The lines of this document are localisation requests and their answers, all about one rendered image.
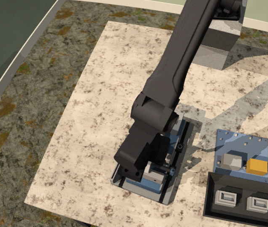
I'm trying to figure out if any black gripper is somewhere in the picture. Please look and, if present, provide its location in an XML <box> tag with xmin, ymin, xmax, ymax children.
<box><xmin>149</xmin><ymin>135</ymin><xmax>171</xmax><ymax>166</ymax></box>

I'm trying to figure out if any yellow brass block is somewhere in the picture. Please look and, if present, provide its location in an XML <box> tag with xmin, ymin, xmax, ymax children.
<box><xmin>246</xmin><ymin>158</ymin><xmax>268</xmax><ymax>176</ymax></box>

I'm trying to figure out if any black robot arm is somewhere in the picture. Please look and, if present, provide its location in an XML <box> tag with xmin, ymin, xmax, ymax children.
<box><xmin>114</xmin><ymin>0</ymin><xmax>242</xmax><ymax>182</ymax></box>

